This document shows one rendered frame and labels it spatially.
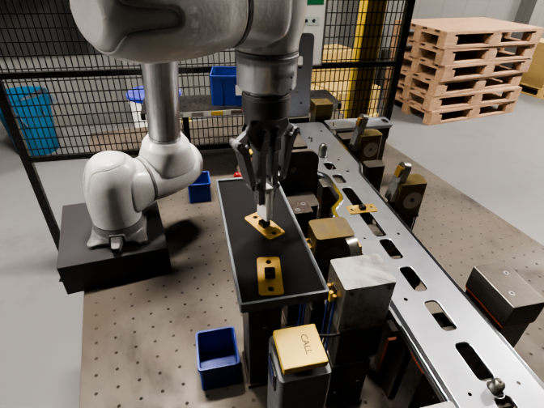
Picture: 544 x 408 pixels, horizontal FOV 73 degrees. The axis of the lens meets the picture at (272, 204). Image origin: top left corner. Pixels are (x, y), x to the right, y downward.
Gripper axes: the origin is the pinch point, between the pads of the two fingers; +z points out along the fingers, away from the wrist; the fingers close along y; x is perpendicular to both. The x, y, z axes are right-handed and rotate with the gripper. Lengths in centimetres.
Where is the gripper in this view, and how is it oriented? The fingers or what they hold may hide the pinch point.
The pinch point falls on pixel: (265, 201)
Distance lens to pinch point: 66.6
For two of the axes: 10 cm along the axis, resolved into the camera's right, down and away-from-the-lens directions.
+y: 7.9, -3.3, 5.2
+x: -6.1, -4.5, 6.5
